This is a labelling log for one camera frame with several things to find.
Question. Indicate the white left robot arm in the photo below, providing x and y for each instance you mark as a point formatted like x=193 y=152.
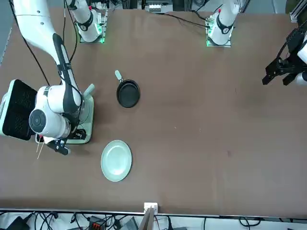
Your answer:
x=224 y=24

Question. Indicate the ridged dark power adapter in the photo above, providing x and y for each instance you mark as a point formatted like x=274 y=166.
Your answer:
x=130 y=224

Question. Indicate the grey aluminium post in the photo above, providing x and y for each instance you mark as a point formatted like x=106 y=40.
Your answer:
x=147 y=220

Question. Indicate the small black frying pan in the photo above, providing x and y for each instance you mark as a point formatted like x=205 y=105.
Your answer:
x=128 y=95

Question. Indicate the white socket box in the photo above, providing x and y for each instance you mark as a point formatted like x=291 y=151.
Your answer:
x=151 y=206

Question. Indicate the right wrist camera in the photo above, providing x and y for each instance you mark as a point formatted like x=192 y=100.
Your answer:
x=60 y=147

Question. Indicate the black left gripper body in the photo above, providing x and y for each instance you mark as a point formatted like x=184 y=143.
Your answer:
x=294 y=42

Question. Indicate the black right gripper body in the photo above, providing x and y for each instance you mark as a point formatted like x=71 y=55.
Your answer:
x=78 y=134

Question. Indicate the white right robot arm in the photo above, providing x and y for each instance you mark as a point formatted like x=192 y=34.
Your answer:
x=36 y=31

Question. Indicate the red sausage skewer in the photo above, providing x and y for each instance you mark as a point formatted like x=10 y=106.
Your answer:
x=38 y=147

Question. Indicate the black and red power strip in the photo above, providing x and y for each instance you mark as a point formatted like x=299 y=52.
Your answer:
x=97 y=224

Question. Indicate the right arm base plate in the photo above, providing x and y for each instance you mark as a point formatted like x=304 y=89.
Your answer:
x=104 y=28

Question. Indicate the large black power adapter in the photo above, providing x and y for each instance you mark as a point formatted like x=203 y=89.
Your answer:
x=16 y=224

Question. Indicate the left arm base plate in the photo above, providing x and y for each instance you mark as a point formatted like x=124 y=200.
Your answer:
x=208 y=36

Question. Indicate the aluminium frame profile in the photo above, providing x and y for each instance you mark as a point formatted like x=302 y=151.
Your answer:
x=297 y=12

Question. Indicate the pale green plate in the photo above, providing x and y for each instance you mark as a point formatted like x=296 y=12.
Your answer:
x=116 y=160

